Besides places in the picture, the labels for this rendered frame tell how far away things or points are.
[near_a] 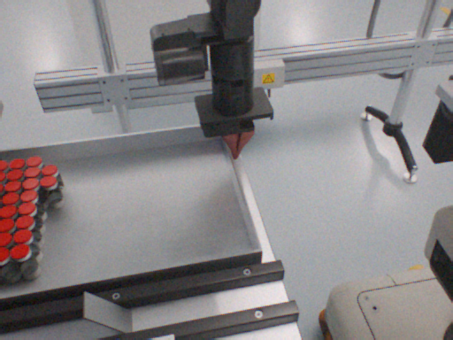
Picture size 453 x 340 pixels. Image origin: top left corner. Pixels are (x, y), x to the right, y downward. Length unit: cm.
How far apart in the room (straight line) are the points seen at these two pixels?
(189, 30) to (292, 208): 135
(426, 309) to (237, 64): 94
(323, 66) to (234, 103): 116
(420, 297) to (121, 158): 92
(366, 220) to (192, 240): 131
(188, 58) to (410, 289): 98
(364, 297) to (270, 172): 84
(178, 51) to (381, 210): 146
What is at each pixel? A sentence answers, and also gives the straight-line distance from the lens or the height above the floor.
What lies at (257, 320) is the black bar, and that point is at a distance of 52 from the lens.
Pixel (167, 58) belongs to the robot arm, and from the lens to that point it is 55.
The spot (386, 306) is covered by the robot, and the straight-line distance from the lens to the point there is 130.
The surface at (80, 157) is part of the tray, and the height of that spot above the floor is 88.
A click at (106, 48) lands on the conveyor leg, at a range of 154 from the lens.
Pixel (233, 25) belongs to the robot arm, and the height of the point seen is 113.
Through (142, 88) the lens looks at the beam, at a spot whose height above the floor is 49.
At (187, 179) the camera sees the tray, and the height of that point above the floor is 88.
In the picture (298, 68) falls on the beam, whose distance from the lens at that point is 169.
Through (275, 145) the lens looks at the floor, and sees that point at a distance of 209.
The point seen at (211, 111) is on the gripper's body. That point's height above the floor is 99.
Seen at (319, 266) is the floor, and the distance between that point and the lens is 167.
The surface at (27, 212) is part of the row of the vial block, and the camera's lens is 62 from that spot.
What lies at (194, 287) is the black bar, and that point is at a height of 90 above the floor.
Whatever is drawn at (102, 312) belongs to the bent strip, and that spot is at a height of 92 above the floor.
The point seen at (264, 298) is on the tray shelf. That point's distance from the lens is 55.
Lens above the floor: 136
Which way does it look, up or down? 44 degrees down
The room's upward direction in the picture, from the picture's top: straight up
